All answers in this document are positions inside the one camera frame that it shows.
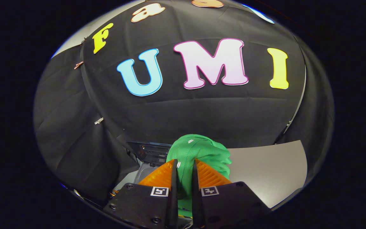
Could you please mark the copper clip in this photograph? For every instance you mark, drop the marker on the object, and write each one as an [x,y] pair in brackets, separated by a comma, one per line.
[78,65]

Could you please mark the black backdrop cloth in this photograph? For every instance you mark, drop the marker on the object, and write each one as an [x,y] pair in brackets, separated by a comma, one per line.
[202,117]

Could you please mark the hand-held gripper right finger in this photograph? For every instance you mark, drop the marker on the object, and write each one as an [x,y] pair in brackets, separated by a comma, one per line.
[195,197]

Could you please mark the green polo shirt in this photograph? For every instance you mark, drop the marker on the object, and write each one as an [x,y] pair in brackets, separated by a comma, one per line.
[199,152]

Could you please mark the silver clip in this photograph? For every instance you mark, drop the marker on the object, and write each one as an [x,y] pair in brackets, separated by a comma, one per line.
[98,121]

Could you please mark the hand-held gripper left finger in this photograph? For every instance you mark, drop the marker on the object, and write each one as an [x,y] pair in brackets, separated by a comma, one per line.
[173,197]

